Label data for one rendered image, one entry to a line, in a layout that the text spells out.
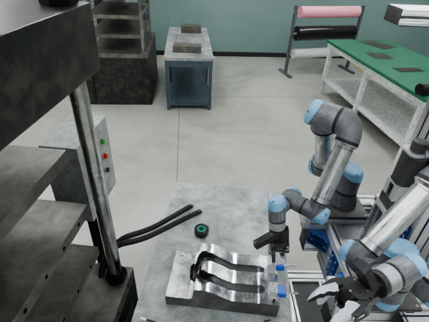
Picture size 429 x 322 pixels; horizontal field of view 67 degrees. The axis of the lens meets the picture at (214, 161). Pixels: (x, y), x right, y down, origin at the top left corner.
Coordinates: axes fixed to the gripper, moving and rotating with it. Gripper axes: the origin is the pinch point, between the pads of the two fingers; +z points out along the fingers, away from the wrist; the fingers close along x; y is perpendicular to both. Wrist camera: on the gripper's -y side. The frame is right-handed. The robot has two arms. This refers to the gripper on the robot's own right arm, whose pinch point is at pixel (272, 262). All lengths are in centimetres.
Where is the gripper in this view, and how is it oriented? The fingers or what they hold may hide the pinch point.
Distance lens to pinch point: 160.2
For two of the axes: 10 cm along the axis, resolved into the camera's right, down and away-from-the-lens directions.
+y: 9.9, -0.3, -1.3
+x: 1.0, -4.4, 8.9
